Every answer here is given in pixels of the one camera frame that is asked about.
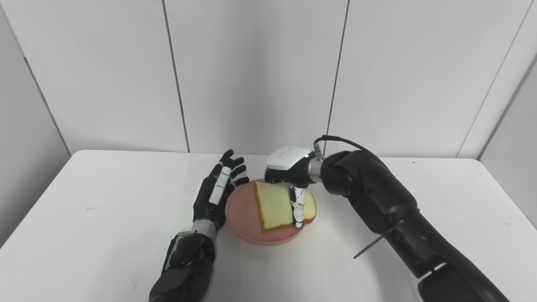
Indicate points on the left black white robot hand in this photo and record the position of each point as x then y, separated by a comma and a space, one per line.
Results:
205, 205

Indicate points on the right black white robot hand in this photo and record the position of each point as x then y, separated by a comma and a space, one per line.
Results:
289, 163

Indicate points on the pink round plate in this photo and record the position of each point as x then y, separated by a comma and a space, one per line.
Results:
243, 218

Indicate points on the slice of white bread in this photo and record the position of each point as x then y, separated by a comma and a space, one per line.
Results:
272, 205

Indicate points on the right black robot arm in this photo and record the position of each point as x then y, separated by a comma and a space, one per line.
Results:
390, 209

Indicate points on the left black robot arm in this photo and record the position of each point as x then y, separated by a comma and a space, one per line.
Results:
184, 268

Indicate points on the thin black zip tie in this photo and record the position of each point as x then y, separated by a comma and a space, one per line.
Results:
368, 246

